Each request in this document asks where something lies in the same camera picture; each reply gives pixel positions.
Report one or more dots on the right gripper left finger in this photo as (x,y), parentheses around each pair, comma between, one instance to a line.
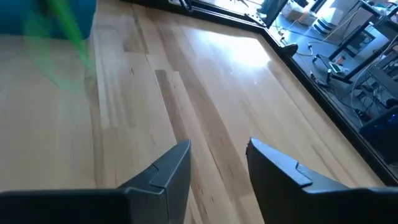
(168,186)

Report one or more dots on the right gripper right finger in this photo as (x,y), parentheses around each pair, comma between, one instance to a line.
(273,186)

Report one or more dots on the black edge clamp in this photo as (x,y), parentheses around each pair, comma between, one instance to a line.
(290,49)

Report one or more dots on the teal plastic basket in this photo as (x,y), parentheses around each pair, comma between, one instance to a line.
(15,18)

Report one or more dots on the grey side desk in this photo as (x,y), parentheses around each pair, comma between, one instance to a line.
(275,12)

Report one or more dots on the white stacked boxes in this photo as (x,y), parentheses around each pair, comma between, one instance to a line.
(323,25)

